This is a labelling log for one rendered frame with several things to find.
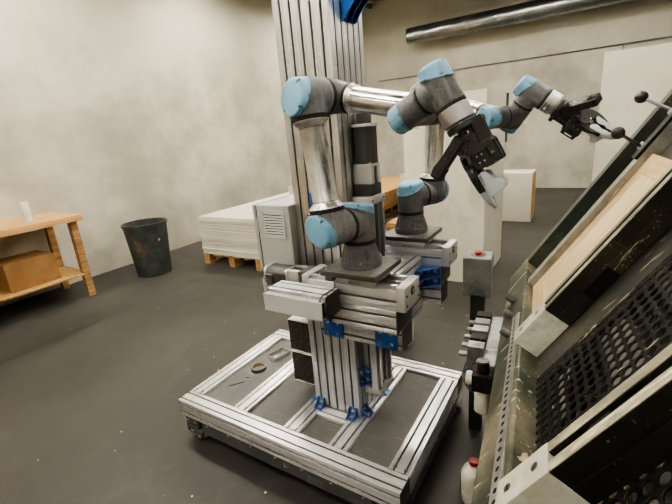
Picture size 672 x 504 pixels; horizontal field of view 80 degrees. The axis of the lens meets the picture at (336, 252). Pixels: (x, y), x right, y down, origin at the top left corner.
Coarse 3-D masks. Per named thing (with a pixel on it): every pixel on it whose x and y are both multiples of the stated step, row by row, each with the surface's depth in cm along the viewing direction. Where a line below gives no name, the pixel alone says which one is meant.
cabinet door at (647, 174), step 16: (656, 160) 117; (640, 176) 121; (656, 176) 108; (624, 192) 125; (640, 192) 113; (608, 208) 129; (624, 208) 116; (592, 224) 133; (608, 224) 120; (576, 240) 138; (592, 240) 124; (560, 256) 143; (576, 256) 128; (560, 272) 132; (544, 288) 137
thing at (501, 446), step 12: (516, 324) 124; (504, 384) 100; (504, 396) 94; (504, 408) 90; (504, 420) 86; (504, 432) 82; (504, 444) 78; (504, 456) 76; (504, 468) 73; (492, 480) 73; (492, 492) 70
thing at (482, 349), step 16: (480, 320) 155; (496, 320) 159; (464, 336) 153; (480, 336) 144; (496, 336) 148; (464, 352) 142; (480, 352) 137; (496, 352) 138; (464, 368) 155; (480, 368) 124; (480, 384) 125; (480, 400) 127
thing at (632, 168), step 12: (660, 144) 122; (648, 156) 125; (636, 168) 127; (624, 180) 129; (612, 192) 131; (600, 204) 134; (588, 216) 136; (576, 228) 139; (564, 240) 143; (552, 252) 148; (552, 264) 146; (540, 276) 149
